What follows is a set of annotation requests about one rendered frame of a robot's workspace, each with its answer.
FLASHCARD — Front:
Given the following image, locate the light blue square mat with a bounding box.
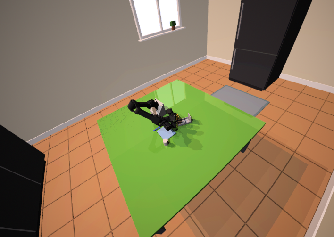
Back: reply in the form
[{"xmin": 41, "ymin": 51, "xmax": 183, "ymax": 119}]
[{"xmin": 157, "ymin": 127, "xmax": 176, "ymax": 139}]

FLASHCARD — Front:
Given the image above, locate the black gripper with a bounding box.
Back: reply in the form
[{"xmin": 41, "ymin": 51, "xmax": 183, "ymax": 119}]
[{"xmin": 166, "ymin": 108, "xmax": 178, "ymax": 128}]

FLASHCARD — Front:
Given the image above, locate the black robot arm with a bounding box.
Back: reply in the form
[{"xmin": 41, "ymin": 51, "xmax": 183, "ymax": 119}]
[{"xmin": 128, "ymin": 99, "xmax": 177, "ymax": 131}]

